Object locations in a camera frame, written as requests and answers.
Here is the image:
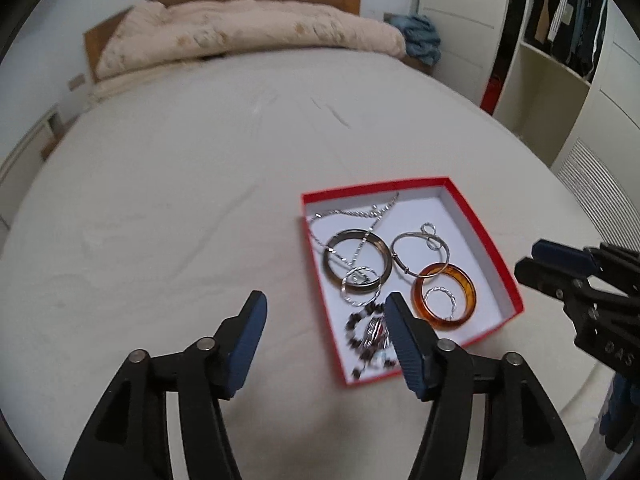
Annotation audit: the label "black bead bracelet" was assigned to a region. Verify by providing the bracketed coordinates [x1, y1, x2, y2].
[344, 302, 401, 382]

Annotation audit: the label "thin silver bangle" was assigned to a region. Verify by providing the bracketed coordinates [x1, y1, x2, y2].
[390, 231, 451, 278]

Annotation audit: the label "amber bangle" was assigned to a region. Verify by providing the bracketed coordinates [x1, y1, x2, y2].
[411, 262, 477, 332]

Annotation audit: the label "bed with white sheet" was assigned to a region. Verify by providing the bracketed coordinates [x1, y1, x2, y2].
[0, 50, 621, 480]

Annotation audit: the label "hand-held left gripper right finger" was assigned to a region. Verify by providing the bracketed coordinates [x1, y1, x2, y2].
[384, 291, 587, 480]

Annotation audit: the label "hanging clothes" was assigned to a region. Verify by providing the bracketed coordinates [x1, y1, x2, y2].
[522, 0, 609, 81]

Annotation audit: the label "red jewelry box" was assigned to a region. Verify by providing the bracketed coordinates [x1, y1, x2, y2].
[300, 176, 525, 387]

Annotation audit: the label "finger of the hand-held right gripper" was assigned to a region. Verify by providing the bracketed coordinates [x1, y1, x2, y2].
[532, 240, 640, 294]
[515, 256, 594, 304]

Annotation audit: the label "person's right hand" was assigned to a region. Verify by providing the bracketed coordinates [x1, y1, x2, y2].
[599, 376, 633, 454]

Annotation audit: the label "silver chain necklace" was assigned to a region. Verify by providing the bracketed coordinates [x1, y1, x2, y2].
[307, 191, 401, 282]

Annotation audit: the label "white side shelf unit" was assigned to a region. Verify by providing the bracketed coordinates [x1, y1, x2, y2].
[0, 102, 63, 231]

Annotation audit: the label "twisted silver ring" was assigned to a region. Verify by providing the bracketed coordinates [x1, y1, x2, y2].
[424, 286, 459, 320]
[341, 266, 384, 306]

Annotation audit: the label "dark brown bangle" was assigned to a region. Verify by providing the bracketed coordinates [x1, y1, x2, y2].
[322, 228, 392, 295]

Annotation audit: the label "blue cloth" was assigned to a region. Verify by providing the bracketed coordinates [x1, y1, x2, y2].
[389, 14, 442, 66]

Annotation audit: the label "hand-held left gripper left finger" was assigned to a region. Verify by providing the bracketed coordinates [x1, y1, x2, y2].
[62, 290, 268, 480]

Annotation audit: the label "beige floral comforter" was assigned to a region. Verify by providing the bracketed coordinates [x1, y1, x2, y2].
[96, 0, 406, 80]

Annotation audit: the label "red bag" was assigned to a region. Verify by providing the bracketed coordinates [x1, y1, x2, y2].
[480, 72, 504, 114]

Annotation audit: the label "wide silver ring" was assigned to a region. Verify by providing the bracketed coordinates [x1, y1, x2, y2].
[362, 317, 389, 349]

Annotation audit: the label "white wardrobe shelving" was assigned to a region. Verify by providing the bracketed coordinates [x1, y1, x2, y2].
[492, 35, 594, 171]

